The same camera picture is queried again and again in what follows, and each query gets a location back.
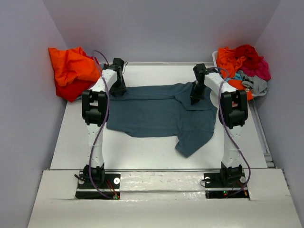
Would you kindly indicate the red crumpled t shirt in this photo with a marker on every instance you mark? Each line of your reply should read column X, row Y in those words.
column 252, row 58

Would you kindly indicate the blue-grey t shirt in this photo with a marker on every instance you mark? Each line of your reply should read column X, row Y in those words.
column 164, row 111

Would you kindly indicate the grey crumpled t shirt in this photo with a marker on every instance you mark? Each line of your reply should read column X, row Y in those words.
column 256, row 85

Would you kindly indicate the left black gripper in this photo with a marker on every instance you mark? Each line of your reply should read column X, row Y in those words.
column 121, row 88

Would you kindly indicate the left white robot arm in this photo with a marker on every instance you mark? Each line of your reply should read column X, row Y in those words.
column 95, row 112

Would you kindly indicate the cyan crumpled t shirt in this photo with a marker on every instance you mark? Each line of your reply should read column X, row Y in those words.
column 237, row 76

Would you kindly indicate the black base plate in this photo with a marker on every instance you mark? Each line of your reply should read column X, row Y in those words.
column 108, row 190
column 215, row 188

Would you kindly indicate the white perforated plastic basket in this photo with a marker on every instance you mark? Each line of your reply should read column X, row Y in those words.
column 214, row 57

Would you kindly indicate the red folded t shirt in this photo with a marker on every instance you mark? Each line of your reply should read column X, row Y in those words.
column 72, row 91

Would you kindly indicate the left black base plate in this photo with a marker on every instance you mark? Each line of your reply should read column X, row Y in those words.
column 108, row 190

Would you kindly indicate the orange folded t shirt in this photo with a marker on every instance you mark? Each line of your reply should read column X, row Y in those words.
column 72, row 64

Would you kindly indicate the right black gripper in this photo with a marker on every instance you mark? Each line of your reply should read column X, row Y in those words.
column 195, row 98

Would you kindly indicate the orange crumpled t shirt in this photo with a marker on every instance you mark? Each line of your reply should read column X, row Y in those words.
column 230, row 64

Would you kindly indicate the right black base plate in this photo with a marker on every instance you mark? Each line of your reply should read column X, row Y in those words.
column 215, row 188

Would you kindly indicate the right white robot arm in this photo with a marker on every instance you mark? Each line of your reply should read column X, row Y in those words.
column 233, row 112

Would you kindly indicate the magenta crumpled t shirt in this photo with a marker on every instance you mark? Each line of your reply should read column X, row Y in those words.
column 262, row 71

